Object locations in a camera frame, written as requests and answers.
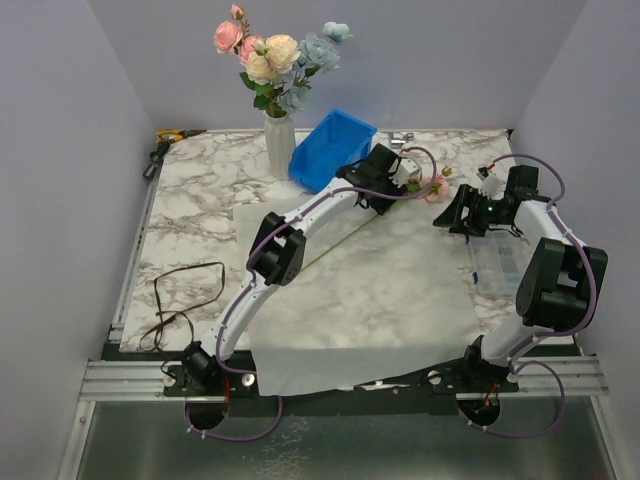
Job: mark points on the white ribbed ceramic vase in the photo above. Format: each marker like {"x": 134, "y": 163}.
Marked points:
{"x": 280, "y": 143}

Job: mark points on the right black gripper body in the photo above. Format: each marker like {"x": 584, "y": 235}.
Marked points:
{"x": 470, "y": 208}

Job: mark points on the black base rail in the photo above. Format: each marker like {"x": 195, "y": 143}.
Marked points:
{"x": 211, "y": 391}

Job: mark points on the metal bracket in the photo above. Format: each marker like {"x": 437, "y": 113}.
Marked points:
{"x": 398, "y": 140}

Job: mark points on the white wrapping paper sheet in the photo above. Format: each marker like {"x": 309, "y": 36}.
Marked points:
{"x": 378, "y": 296}

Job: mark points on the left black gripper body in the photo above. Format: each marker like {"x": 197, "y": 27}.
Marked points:
{"x": 384, "y": 184}

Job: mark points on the blue plastic bin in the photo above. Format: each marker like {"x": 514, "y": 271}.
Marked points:
{"x": 338, "y": 140}

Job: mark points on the yellow handled pliers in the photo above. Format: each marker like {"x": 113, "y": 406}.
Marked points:
{"x": 171, "y": 136}

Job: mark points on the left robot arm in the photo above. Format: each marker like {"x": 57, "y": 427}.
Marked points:
{"x": 277, "y": 254}

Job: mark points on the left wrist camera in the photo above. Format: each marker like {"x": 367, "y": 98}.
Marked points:
{"x": 406, "y": 169}

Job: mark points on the aluminium frame rail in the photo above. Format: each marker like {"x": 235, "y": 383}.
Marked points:
{"x": 124, "y": 381}

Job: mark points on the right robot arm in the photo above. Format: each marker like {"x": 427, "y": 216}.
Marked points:
{"x": 558, "y": 293}

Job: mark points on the clear plastic organizer box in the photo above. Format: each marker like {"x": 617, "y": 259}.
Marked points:
{"x": 498, "y": 263}

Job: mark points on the blue flower stem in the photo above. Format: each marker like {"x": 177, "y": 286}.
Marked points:
{"x": 318, "y": 54}

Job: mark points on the small pink rose stem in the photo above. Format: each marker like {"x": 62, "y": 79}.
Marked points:
{"x": 430, "y": 187}

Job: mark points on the cream rose stem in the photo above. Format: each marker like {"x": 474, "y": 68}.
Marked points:
{"x": 268, "y": 70}

